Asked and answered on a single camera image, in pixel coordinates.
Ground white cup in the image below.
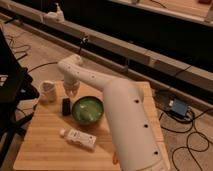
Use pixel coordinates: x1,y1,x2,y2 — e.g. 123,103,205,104
39,80,57,102

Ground white object on ledge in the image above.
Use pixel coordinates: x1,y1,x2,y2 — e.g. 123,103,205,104
45,3,65,22

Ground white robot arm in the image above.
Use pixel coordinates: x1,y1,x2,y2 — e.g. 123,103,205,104
58,54,169,171

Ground red chili pepper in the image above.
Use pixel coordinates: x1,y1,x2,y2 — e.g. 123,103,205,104
112,152,118,165

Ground white plastic bottle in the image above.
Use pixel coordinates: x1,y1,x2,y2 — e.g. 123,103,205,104
59,129,97,150

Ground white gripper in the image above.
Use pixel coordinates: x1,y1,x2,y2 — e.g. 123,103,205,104
63,76,80,97

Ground black floor cable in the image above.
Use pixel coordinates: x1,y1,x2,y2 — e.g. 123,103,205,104
27,35,90,74

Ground green bowl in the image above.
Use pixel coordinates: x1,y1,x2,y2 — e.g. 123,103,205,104
72,96,104,126

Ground black eraser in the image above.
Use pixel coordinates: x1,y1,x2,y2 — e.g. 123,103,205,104
62,98,71,116

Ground blue power box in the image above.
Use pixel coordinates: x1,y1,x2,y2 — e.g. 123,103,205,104
169,99,188,118

